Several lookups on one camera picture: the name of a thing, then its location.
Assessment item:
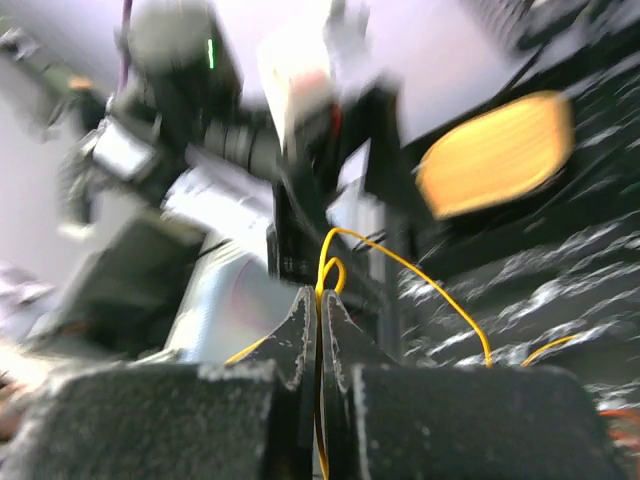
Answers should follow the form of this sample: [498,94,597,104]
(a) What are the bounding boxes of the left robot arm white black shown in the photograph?
[62,1,430,283]

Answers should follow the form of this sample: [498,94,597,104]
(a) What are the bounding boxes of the orange woven basket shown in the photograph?
[416,91,575,220]

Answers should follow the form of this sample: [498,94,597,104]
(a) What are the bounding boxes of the yellow cable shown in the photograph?
[224,227,584,480]

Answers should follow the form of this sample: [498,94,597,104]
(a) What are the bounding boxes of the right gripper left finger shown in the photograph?
[1,287,317,479]

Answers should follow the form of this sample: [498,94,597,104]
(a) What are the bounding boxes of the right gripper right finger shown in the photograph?
[320,291,625,479]

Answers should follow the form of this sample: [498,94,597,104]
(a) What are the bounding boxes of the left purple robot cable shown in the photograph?
[115,0,136,96]

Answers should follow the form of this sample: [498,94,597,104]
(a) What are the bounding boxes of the orange cable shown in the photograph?
[597,407,640,451]

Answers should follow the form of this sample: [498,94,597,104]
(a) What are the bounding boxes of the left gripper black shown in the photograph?
[254,19,421,361]

